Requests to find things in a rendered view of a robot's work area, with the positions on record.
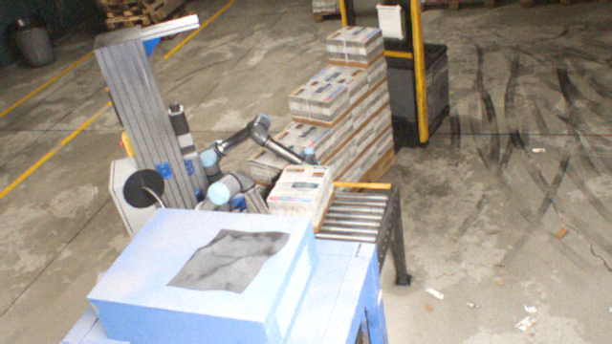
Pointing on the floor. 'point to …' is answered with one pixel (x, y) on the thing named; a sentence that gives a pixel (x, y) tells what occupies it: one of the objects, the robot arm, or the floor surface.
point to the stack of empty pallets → (125, 14)
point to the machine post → (373, 330)
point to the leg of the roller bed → (400, 248)
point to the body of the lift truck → (404, 100)
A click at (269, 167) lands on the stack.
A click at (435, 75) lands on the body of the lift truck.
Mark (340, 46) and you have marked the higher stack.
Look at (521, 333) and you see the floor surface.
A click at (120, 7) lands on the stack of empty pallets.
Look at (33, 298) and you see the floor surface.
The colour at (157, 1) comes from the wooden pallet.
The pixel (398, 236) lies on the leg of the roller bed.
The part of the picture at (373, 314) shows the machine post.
